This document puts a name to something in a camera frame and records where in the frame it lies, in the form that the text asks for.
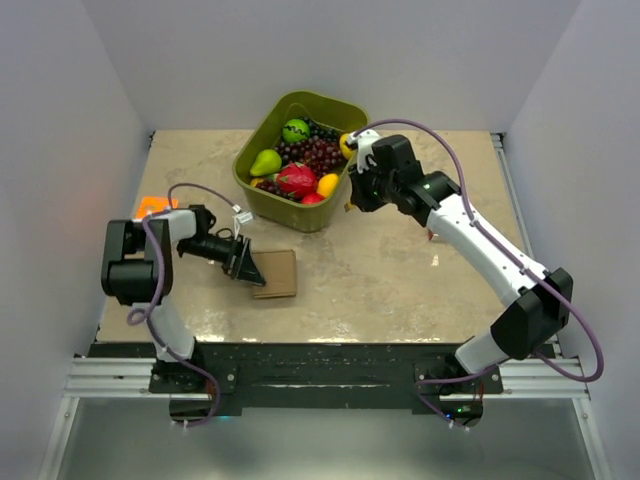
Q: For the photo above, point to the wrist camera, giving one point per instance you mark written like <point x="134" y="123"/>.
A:
<point x="362" y="144"/>
<point x="240" y="218"/>

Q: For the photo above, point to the red dragon fruit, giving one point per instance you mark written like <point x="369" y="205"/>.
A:
<point x="297" y="180"/>

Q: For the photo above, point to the brown cardboard express box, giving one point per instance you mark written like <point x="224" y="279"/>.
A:
<point x="279" y="269"/>

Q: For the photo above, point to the dark black grape bunch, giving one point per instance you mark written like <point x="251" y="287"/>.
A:
<point x="322" y="132"/>

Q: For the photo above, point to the green striped ball fruit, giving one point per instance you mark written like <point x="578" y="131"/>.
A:
<point x="295" y="130"/>

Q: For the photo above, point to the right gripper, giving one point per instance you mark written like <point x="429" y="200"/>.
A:
<point x="366" y="203"/>

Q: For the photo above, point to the orange yellow mango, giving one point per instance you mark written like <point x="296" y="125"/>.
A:
<point x="327" y="184"/>

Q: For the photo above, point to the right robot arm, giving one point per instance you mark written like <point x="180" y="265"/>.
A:
<point x="534" y="298"/>

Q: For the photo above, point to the purple grape bunch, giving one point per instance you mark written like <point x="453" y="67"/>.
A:
<point x="320" y="156"/>

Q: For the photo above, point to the olive green plastic basin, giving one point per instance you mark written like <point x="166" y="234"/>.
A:
<point x="340" y="115"/>

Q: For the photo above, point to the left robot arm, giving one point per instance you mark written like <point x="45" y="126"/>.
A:
<point x="137" y="268"/>

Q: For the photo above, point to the green pear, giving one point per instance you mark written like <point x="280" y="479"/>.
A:
<point x="267" y="162"/>

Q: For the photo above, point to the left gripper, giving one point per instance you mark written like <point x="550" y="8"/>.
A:
<point x="241" y="264"/>

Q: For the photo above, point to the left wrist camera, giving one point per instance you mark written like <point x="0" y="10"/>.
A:
<point x="240" y="218"/>

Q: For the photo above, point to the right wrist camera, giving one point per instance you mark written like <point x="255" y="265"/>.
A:
<point x="362" y="144"/>

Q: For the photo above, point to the orange plastic box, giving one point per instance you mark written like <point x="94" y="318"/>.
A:
<point x="154" y="204"/>

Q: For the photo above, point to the red apple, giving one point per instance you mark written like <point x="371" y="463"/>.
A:
<point x="312" y="198"/>

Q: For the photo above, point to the yellow lemon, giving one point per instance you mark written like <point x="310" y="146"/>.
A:
<point x="346" y="146"/>

